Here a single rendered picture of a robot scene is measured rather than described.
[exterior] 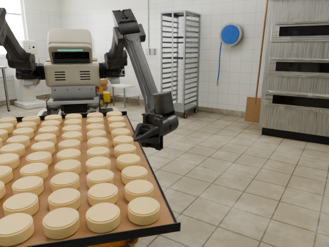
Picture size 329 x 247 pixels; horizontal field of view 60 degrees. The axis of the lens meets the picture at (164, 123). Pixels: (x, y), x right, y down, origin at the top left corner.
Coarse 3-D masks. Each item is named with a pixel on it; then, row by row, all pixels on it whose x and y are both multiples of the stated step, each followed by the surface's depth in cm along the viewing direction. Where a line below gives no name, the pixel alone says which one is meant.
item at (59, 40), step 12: (48, 36) 140; (60, 36) 140; (72, 36) 141; (84, 36) 142; (48, 48) 136; (60, 48) 137; (72, 48) 139; (84, 48) 140; (60, 60) 144; (72, 60) 145; (84, 60) 147
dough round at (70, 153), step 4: (72, 148) 64; (60, 152) 62; (64, 152) 62; (68, 152) 62; (72, 152) 62; (76, 152) 62; (80, 152) 63; (60, 156) 60; (64, 156) 60; (68, 156) 60; (72, 156) 60; (76, 156) 61; (80, 156) 62; (60, 160) 60; (80, 160) 62
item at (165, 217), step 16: (16, 128) 82; (128, 128) 83; (32, 144) 71; (112, 144) 72; (112, 160) 63; (144, 160) 63; (16, 176) 56; (48, 176) 56; (80, 176) 56; (48, 192) 51; (80, 192) 51; (160, 192) 51; (0, 208) 46; (48, 208) 46; (80, 208) 46; (160, 208) 47; (80, 224) 43; (128, 224) 43; (160, 224) 43; (32, 240) 39; (48, 240) 39
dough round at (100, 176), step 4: (92, 172) 54; (96, 172) 54; (100, 172) 54; (104, 172) 54; (108, 172) 54; (112, 172) 54; (88, 176) 52; (92, 176) 52; (96, 176) 52; (100, 176) 52; (104, 176) 52; (108, 176) 52; (112, 176) 53; (88, 180) 51; (92, 180) 51; (96, 180) 51; (100, 180) 51; (104, 180) 51; (108, 180) 51; (112, 180) 52; (88, 184) 52; (92, 184) 51
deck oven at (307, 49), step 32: (288, 0) 358; (320, 0) 340; (288, 32) 363; (320, 32) 344; (288, 64) 371; (320, 64) 351; (288, 96) 379; (320, 96) 355; (288, 128) 391; (320, 128) 370
